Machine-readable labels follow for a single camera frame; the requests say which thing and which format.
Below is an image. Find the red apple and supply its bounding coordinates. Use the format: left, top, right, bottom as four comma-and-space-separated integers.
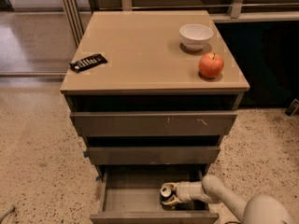
198, 52, 224, 78

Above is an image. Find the bottom grey open drawer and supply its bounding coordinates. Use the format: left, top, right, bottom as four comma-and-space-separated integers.
90, 165, 219, 224

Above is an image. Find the top grey drawer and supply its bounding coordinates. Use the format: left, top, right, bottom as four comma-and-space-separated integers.
70, 111, 236, 137

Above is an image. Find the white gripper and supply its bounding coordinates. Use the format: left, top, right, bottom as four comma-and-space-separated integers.
161, 181, 205, 206

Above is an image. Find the black snack bar wrapper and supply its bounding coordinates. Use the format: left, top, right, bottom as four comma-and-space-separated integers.
69, 54, 107, 73

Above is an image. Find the grey cable on floor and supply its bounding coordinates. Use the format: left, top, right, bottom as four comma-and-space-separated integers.
0, 204, 16, 222

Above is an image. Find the dark object on floor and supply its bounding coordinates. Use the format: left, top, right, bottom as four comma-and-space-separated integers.
285, 99, 299, 116

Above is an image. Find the metal railing frame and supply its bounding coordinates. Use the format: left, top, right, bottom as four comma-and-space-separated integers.
57, 0, 299, 48

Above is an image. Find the middle grey drawer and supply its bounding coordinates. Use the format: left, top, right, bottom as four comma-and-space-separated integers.
84, 147, 220, 165

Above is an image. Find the blue pepsi can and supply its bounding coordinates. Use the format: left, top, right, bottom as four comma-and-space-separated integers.
159, 185, 174, 205

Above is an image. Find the white ceramic bowl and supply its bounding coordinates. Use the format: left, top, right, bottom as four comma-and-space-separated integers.
179, 23, 214, 51

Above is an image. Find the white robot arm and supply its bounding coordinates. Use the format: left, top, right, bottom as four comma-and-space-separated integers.
160, 175, 296, 224

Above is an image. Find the grey drawer cabinet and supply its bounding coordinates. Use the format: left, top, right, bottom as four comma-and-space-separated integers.
59, 10, 250, 224

